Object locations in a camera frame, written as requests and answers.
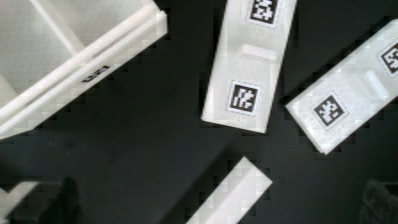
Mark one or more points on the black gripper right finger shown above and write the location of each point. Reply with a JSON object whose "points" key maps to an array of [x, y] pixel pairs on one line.
{"points": [[380, 209]]}

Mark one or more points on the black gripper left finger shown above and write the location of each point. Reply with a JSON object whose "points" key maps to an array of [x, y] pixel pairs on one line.
{"points": [[42, 203]]}

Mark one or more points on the white door panel with tags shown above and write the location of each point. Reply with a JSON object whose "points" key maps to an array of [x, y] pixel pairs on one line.
{"points": [[248, 63]]}

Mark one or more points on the white cabinet body box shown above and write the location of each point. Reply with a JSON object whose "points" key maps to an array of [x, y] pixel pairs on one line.
{"points": [[69, 40]]}

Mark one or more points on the white cabinet top block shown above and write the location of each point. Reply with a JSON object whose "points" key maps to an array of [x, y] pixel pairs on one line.
{"points": [[234, 196]]}

